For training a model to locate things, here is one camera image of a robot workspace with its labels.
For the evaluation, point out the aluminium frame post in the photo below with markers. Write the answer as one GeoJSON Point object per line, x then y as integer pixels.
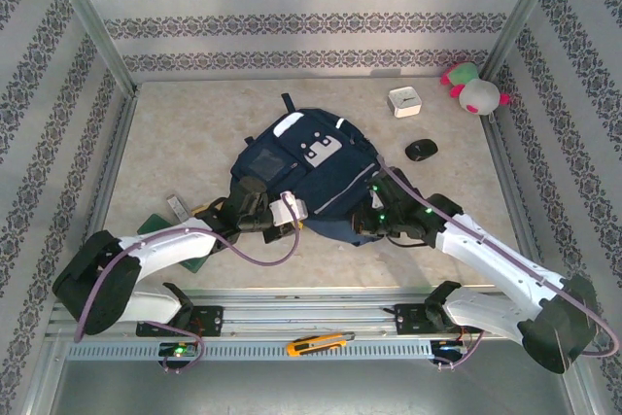
{"type": "Point", "coordinates": [522, 11]}
{"type": "Point", "coordinates": [87, 21]}

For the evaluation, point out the green hardcover notebook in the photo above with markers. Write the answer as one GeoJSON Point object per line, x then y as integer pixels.
{"type": "Point", "coordinates": [153, 225]}

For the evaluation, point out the white square alarm clock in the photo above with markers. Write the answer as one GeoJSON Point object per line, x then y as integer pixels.
{"type": "Point", "coordinates": [404, 101]}

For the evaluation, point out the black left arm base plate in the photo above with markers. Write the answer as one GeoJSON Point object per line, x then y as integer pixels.
{"type": "Point", "coordinates": [209, 320]}

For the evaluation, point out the navy blue backpack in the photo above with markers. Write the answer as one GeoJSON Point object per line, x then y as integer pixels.
{"type": "Point", "coordinates": [330, 167]}

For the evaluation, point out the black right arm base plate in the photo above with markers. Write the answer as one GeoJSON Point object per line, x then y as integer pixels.
{"type": "Point", "coordinates": [408, 320]}

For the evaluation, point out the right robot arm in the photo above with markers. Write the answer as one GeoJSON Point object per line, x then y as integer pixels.
{"type": "Point", "coordinates": [486, 250]}

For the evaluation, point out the grey pink green plush toy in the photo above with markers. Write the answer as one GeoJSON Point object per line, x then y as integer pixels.
{"type": "Point", "coordinates": [478, 96]}

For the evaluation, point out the yellow wooden block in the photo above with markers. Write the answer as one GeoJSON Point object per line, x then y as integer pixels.
{"type": "Point", "coordinates": [200, 211]}

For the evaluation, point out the black computer mouse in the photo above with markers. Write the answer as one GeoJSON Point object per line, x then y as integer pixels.
{"type": "Point", "coordinates": [422, 150]}

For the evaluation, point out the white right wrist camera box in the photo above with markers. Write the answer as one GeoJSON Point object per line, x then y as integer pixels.
{"type": "Point", "coordinates": [376, 200]}

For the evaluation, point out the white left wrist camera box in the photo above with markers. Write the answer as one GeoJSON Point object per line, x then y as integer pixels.
{"type": "Point", "coordinates": [286, 211]}

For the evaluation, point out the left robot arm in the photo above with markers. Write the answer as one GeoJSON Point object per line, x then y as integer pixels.
{"type": "Point", "coordinates": [160, 250]}

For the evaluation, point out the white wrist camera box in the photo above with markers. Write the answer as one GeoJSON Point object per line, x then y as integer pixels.
{"type": "Point", "coordinates": [286, 211]}
{"type": "Point", "coordinates": [376, 200]}

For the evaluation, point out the aluminium table side rail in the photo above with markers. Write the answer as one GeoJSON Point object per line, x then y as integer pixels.
{"type": "Point", "coordinates": [119, 162]}
{"type": "Point", "coordinates": [507, 167]}

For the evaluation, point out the yellow utility knife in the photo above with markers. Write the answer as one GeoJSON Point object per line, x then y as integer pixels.
{"type": "Point", "coordinates": [311, 344]}

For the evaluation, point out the small clear plastic packet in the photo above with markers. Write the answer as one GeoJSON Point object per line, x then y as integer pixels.
{"type": "Point", "coordinates": [177, 208]}

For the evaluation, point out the aluminium mounting rail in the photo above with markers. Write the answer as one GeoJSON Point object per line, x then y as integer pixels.
{"type": "Point", "coordinates": [311, 310]}

